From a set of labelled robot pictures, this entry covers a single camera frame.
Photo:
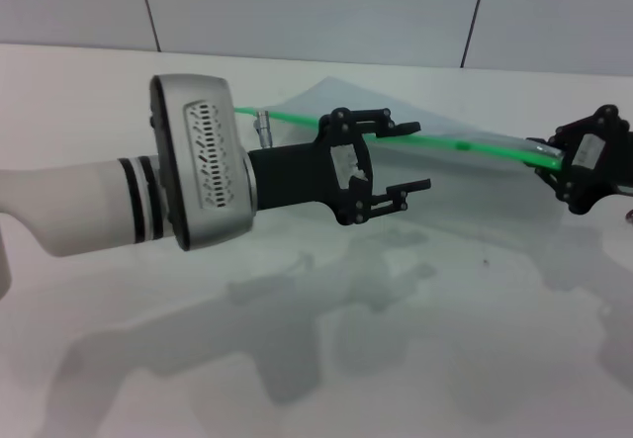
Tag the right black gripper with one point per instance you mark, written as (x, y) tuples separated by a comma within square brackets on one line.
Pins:
[(613, 161)]

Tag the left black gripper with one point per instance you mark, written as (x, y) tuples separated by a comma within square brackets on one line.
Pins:
[(292, 176)]

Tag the green zipper slider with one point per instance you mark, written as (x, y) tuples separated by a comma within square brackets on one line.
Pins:
[(463, 146)]

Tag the clear green-zip document bag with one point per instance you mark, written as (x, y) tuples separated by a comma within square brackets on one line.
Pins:
[(336, 94)]

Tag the left wrist silver vented box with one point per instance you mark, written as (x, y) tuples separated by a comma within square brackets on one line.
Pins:
[(207, 161)]

